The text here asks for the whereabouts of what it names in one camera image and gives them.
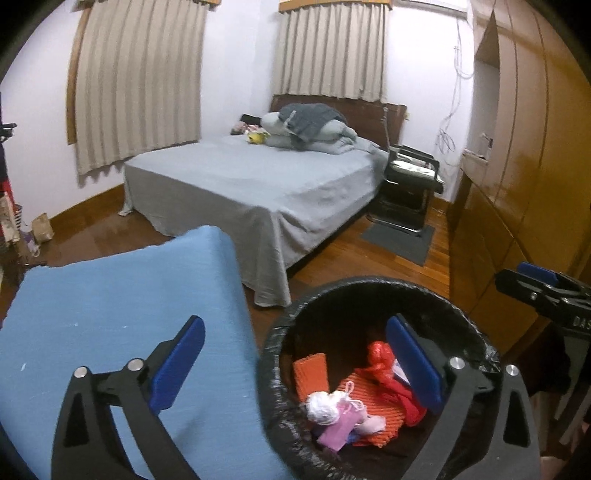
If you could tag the black metal chair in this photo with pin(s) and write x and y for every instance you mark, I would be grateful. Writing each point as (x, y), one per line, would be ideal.
(408, 184)

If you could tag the bed with grey sheet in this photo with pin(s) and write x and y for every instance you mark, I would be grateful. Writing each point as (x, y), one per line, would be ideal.
(240, 194)

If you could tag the narrow beige curtain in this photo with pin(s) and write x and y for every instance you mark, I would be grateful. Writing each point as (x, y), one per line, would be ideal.
(328, 50)

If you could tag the red garment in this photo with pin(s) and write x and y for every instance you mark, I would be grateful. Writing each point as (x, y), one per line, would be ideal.
(3, 189)

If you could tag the white air conditioner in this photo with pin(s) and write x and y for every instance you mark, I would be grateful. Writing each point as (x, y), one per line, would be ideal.
(434, 5)

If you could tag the orange mesh mat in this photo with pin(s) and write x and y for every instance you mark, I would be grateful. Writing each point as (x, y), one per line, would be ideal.
(378, 397)

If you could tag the pink plush toy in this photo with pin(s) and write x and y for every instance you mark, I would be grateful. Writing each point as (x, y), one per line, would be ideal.
(240, 128)

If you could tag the wooden coat rack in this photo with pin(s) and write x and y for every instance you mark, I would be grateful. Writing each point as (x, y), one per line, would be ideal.
(7, 127)

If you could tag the short wooden curtain pelmet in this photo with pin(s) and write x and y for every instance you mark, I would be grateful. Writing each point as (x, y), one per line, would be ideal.
(332, 4)

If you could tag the small orange foam sheet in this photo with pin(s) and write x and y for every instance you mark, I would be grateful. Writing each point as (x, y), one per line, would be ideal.
(310, 374)

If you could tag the long wooden curtain pelmet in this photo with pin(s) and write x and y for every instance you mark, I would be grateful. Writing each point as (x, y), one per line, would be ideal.
(203, 2)

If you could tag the blue blanket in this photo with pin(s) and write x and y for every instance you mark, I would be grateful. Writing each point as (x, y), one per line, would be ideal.
(115, 300)

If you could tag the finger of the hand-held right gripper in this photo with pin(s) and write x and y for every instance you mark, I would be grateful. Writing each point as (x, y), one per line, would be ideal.
(521, 286)
(538, 273)

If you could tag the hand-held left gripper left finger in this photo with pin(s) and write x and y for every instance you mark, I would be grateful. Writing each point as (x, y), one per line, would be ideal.
(178, 364)

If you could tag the grey pillows and clothes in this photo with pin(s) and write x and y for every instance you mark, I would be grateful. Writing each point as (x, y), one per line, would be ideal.
(332, 143)

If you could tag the round white tissue wad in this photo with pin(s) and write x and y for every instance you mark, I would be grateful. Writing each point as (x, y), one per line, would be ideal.
(323, 408)

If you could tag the dark grey blanket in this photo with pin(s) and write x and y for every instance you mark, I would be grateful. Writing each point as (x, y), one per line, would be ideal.
(309, 117)

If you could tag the wooden window frame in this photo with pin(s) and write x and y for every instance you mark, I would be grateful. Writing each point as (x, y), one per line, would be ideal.
(74, 83)

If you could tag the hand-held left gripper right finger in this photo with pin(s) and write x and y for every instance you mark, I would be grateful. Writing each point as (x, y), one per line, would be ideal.
(415, 364)

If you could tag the yellow plush toy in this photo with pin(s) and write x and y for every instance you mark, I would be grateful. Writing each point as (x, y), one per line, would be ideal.
(256, 137)

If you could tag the grey floor mat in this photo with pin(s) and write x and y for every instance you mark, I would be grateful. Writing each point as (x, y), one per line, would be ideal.
(401, 244)

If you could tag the dark wooden headboard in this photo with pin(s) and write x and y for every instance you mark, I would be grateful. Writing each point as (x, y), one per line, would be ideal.
(369, 120)

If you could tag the wooden wardrobe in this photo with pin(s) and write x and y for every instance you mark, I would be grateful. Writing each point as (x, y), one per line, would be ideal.
(531, 161)

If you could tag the red plastic bag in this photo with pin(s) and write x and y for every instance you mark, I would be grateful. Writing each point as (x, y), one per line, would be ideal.
(383, 364)

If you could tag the wide beige curtain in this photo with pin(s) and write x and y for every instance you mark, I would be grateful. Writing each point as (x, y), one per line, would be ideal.
(138, 83)

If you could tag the brown paper bag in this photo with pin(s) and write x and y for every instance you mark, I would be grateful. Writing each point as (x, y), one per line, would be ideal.
(42, 228)

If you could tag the black lined trash bin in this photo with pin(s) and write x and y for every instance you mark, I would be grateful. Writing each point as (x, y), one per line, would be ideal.
(277, 369)

